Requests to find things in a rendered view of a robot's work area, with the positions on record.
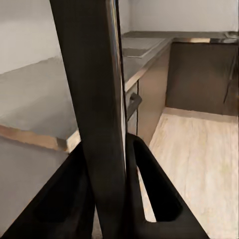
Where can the poster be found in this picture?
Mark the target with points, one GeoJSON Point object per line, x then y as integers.
{"type": "Point", "coordinates": [90, 42]}

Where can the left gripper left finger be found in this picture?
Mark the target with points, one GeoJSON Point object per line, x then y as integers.
{"type": "Point", "coordinates": [63, 209]}

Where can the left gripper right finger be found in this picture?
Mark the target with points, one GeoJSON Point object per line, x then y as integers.
{"type": "Point", "coordinates": [174, 218]}

